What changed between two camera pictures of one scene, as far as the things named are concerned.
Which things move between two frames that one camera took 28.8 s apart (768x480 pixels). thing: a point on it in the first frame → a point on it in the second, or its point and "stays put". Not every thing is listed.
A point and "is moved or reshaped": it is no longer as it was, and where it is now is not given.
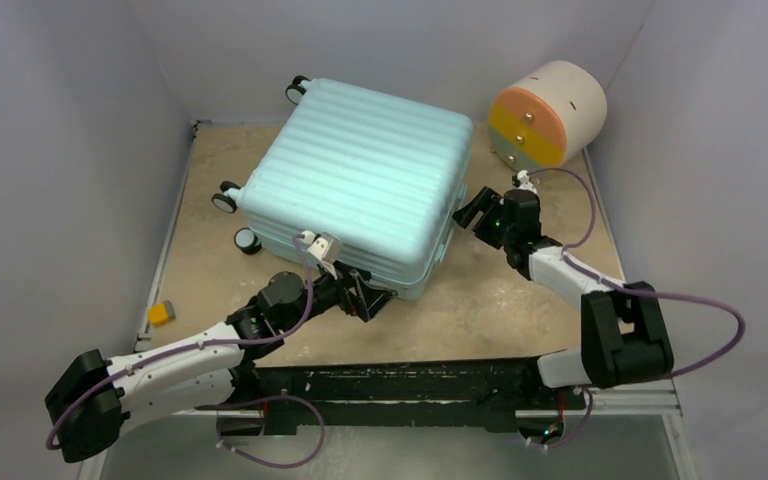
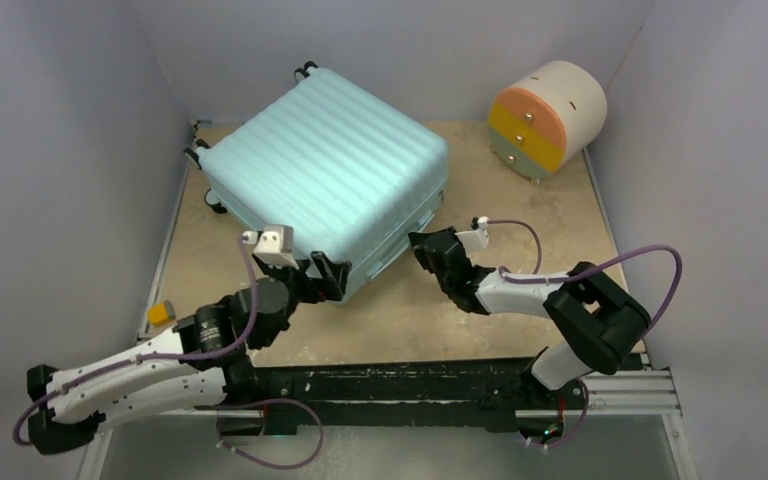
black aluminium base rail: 295,401 stays put
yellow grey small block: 161,313 stays put
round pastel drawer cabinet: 549,117 stays put
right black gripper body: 491,227 → 422,258
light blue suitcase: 380,176 is moved or reshaped
